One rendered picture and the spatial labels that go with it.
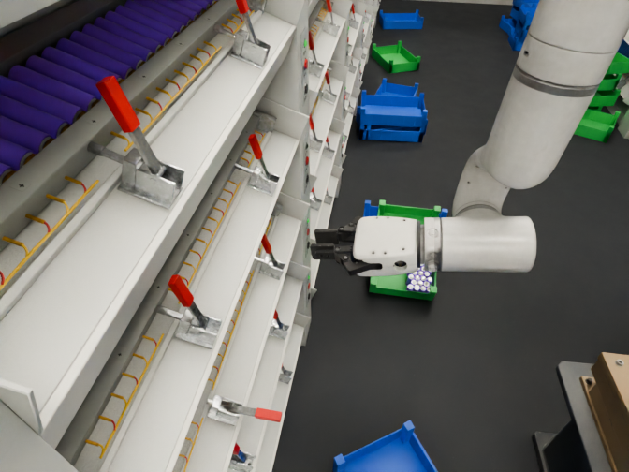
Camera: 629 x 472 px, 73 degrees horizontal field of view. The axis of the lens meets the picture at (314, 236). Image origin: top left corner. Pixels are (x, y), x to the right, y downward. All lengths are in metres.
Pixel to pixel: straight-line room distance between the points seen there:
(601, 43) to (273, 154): 0.46
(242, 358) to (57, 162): 0.45
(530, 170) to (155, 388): 0.48
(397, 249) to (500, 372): 0.74
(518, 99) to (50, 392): 0.51
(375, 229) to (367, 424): 0.62
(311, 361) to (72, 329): 1.01
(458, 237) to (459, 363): 0.70
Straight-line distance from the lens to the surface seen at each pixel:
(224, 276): 0.54
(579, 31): 0.53
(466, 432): 1.22
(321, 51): 1.15
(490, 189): 0.73
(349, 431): 1.17
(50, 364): 0.27
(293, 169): 0.83
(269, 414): 0.62
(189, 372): 0.47
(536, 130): 0.56
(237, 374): 0.68
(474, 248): 0.66
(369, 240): 0.68
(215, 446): 0.64
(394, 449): 1.16
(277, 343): 0.93
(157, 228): 0.33
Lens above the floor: 1.08
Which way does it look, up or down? 43 degrees down
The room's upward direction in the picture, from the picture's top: straight up
